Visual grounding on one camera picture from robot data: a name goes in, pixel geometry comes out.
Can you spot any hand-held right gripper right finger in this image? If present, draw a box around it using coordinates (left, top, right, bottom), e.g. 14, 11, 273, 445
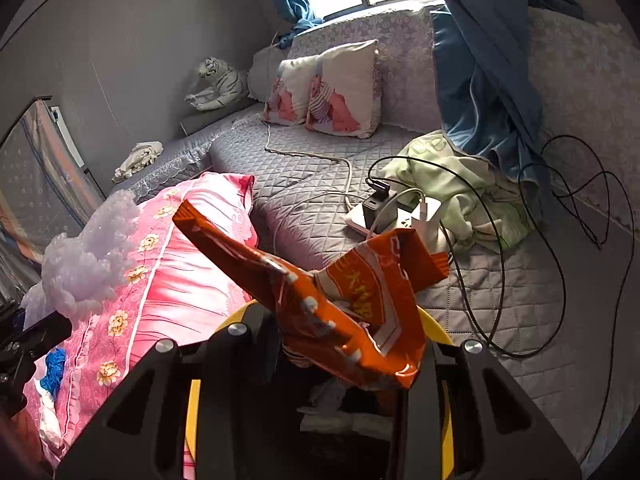
395, 340, 584, 480

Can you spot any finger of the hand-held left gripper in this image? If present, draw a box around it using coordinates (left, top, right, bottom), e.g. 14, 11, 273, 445
20, 311, 74, 359

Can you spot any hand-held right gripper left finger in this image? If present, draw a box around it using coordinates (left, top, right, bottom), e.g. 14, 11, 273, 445
55, 307, 286, 480

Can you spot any yellow bin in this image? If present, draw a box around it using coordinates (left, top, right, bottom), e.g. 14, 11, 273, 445
185, 300, 457, 480

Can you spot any white tissue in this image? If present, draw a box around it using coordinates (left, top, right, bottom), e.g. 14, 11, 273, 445
300, 377, 397, 435

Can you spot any orange snack wrapper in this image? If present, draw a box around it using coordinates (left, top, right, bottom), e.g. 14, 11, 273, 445
172, 199, 449, 392

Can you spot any white bubble wrap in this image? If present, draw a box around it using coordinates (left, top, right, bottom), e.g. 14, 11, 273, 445
22, 191, 144, 322

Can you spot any blue plastic scrap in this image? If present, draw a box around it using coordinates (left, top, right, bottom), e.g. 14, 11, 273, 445
39, 347, 69, 397

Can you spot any grey quilted bedspread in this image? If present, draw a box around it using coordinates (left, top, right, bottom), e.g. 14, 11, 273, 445
107, 110, 640, 467

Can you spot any fabric wardrobe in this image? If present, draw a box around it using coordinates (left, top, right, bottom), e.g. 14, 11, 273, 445
0, 97, 107, 263

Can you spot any white power strip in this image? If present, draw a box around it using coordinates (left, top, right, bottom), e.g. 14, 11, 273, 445
344, 194, 443, 241

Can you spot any white charger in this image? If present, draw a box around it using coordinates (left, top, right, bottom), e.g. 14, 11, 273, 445
409, 197, 444, 242

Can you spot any black charger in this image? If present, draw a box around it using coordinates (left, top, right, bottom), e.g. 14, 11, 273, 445
362, 179, 399, 232

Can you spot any cream crumpled cloth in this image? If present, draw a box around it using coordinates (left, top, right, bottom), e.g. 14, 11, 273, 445
112, 141, 164, 184

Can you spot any green cloth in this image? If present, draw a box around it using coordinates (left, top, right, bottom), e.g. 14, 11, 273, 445
379, 130, 537, 255

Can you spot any baby print pillow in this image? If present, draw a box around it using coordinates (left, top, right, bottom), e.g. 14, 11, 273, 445
305, 39, 384, 140
262, 55, 326, 127

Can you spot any white tiger plush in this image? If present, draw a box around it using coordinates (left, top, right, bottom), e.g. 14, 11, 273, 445
184, 56, 251, 112

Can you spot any grey patterned cushion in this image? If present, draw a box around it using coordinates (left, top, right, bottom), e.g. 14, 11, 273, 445
247, 45, 290, 104

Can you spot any long blue curtain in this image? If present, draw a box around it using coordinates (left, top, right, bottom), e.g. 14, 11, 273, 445
414, 0, 557, 197

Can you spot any black cable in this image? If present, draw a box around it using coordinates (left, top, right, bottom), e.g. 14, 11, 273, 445
516, 135, 628, 463
367, 155, 568, 359

